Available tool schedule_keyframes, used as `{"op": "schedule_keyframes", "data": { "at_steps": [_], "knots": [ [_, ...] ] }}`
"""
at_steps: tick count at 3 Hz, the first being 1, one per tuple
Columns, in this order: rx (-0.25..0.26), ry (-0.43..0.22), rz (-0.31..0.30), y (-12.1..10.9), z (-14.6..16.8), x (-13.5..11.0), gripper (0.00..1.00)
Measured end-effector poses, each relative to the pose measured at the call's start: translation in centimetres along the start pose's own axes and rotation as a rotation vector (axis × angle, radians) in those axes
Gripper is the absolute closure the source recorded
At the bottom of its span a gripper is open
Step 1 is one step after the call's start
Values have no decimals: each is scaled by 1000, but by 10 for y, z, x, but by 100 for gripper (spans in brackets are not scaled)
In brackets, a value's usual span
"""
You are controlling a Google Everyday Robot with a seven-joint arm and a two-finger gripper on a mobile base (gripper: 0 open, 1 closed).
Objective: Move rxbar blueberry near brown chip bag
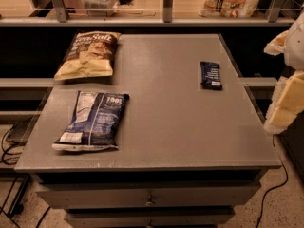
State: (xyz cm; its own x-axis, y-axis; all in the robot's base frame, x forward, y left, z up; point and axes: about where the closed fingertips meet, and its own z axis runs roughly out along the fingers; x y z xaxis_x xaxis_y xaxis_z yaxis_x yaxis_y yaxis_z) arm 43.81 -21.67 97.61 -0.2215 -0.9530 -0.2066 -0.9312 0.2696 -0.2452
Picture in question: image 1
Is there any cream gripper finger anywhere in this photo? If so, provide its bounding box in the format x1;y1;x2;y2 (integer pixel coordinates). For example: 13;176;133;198
264;30;288;56
264;72;304;135

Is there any dark blue rxbar wrapper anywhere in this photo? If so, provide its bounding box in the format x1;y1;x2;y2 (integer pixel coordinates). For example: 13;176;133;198
200;62;222;90

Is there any brown sea salt chip bag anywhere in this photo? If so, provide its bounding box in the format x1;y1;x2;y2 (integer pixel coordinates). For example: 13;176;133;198
54;31;121;81

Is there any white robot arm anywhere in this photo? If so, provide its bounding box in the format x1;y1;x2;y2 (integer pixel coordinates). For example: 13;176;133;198
264;14;304;135

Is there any printed snack bag on shelf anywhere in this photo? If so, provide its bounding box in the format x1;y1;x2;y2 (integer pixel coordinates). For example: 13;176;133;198
199;0;259;18

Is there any blue chip bag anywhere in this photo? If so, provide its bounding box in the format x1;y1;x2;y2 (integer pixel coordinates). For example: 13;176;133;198
52;91;129;152

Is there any grey cabinet with drawers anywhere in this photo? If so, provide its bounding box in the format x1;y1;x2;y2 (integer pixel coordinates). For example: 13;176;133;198
16;34;281;228

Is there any clear plastic container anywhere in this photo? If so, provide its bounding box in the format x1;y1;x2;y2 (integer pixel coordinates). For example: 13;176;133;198
82;0;118;17

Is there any black cable right floor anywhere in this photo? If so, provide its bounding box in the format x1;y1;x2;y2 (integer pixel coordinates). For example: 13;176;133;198
255;135;290;228

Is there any metal shelf rail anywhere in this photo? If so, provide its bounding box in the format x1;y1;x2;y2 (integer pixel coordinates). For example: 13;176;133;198
0;0;303;27

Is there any black cables left floor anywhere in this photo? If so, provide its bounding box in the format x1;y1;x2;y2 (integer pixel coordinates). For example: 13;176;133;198
0;117;51;228

